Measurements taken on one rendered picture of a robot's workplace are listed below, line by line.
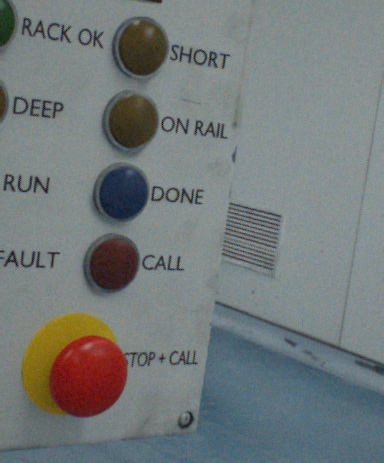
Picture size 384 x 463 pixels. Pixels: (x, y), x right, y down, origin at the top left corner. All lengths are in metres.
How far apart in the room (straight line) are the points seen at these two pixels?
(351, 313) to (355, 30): 1.17
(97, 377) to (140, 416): 0.06
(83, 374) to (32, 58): 0.15
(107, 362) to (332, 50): 3.67
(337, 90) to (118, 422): 3.58
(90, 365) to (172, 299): 0.07
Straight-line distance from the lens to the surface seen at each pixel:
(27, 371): 0.47
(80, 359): 0.45
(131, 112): 0.46
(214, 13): 0.49
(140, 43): 0.46
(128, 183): 0.47
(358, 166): 3.93
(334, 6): 4.12
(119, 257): 0.47
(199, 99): 0.49
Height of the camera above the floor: 1.02
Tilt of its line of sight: 6 degrees down
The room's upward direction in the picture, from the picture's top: 8 degrees clockwise
